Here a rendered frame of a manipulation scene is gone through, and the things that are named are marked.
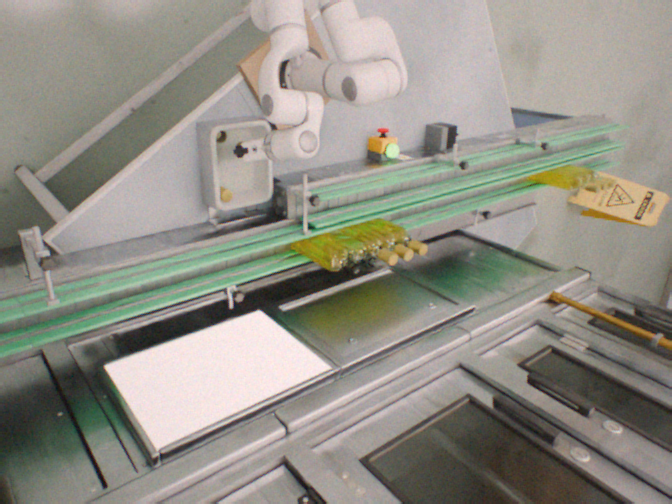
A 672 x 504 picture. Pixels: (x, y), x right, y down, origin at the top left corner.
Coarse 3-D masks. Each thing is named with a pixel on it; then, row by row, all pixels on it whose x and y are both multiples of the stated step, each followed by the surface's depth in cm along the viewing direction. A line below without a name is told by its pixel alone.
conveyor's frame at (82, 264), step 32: (544, 128) 227; (576, 128) 232; (416, 160) 177; (224, 224) 148; (256, 224) 149; (288, 224) 153; (64, 256) 128; (96, 256) 128; (128, 256) 129; (160, 256) 132; (0, 288) 113; (32, 288) 116
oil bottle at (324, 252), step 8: (304, 240) 149; (312, 240) 147; (320, 240) 147; (328, 240) 148; (296, 248) 153; (304, 248) 150; (312, 248) 146; (320, 248) 143; (328, 248) 143; (336, 248) 143; (344, 248) 143; (312, 256) 147; (320, 256) 144; (328, 256) 141; (336, 256) 140; (344, 256) 141; (320, 264) 145; (328, 264) 142; (336, 264) 140
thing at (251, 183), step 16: (224, 128) 135; (240, 128) 138; (256, 128) 146; (224, 144) 144; (224, 160) 146; (240, 160) 149; (224, 176) 147; (240, 176) 150; (256, 176) 152; (240, 192) 152; (256, 192) 152; (272, 192) 150; (224, 208) 142
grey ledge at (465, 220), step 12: (504, 204) 217; (516, 204) 223; (528, 204) 228; (456, 216) 200; (468, 216) 205; (480, 216) 210; (492, 216) 215; (420, 228) 190; (432, 228) 194; (444, 228) 198; (456, 228) 203; (420, 240) 192
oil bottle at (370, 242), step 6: (342, 228) 155; (348, 228) 155; (354, 228) 155; (348, 234) 152; (354, 234) 151; (360, 234) 151; (366, 234) 151; (360, 240) 148; (366, 240) 147; (372, 240) 147; (378, 240) 148; (366, 246) 146; (372, 246) 146; (378, 246) 147; (366, 252) 147; (372, 252) 147
